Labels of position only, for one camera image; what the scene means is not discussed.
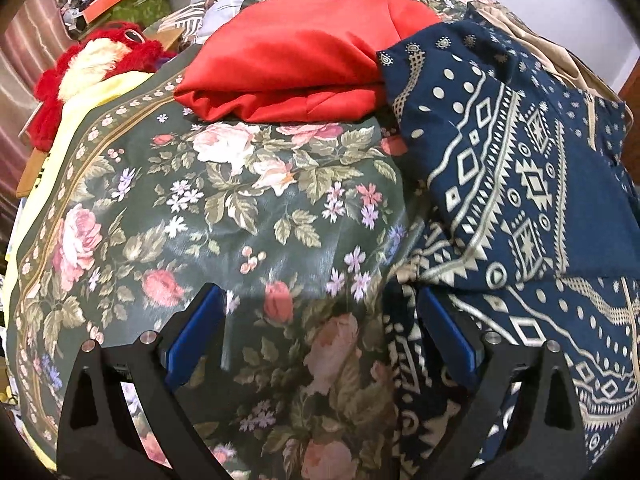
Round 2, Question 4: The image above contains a navy patterned hooded garment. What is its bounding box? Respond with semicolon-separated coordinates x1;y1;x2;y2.
378;8;639;478

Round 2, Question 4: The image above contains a red plush parrot toy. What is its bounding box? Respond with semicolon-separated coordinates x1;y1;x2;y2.
27;22;175;152

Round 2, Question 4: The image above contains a green patterned covered stand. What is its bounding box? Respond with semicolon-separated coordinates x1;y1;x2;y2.
107;0;171;28

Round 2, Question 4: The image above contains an orange box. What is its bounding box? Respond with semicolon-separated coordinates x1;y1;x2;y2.
82;0;122;23

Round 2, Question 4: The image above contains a striped light shirt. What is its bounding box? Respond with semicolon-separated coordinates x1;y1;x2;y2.
193;0;245;44

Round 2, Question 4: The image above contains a green floral bed quilt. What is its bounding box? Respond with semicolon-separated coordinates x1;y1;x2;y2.
4;0;501;480

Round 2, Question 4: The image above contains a striped pink curtain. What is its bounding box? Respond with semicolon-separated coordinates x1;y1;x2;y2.
1;0;72;223

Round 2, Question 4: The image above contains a red folded garment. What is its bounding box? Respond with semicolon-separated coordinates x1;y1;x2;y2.
174;0;440;124

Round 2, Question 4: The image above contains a wooden side table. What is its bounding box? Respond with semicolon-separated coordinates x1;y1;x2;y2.
14;24;187;200

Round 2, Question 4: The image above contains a yellow garment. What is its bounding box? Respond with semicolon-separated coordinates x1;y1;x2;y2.
1;70;182;471

